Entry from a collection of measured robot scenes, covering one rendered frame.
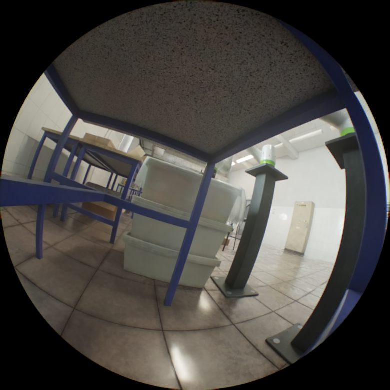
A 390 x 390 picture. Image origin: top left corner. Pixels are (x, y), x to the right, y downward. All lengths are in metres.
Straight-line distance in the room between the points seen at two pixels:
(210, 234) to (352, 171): 0.80
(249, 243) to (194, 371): 0.80
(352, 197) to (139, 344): 0.91
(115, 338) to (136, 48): 0.75
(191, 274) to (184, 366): 0.57
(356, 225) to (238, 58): 0.62
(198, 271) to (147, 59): 0.93
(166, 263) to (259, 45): 0.90
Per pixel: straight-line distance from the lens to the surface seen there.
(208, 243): 0.82
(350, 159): 0.73
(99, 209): 1.92
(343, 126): 0.84
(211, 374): 0.55
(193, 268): 0.85
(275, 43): 0.27
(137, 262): 0.84
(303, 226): 5.46
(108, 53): 0.39
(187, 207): 0.76
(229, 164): 1.11
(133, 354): 0.52
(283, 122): 0.32
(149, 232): 0.77
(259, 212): 0.97
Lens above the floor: 0.47
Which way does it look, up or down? 7 degrees up
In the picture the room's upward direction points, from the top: 17 degrees clockwise
